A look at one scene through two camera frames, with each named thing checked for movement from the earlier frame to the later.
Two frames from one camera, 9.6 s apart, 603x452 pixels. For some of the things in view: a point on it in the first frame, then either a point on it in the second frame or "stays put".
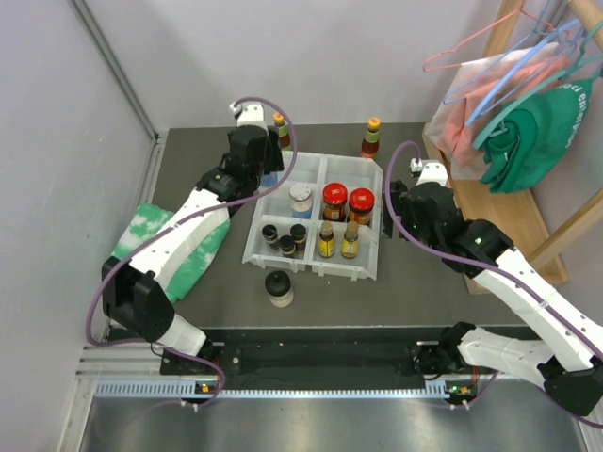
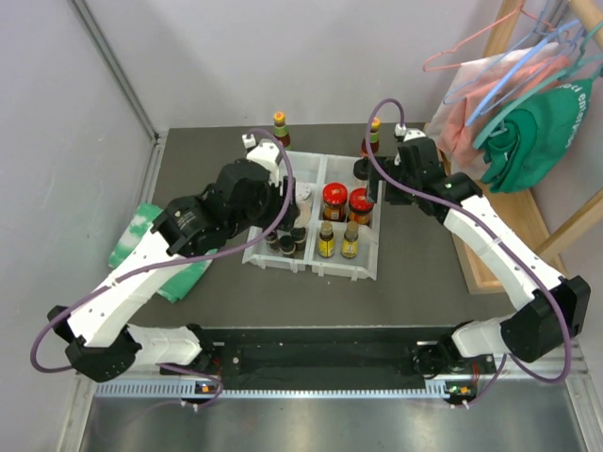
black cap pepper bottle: x=286 y=245 stays put
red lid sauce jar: x=334 y=196 stays put
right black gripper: x=402 y=209 to x=372 y=187
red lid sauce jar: x=361 y=202 stays put
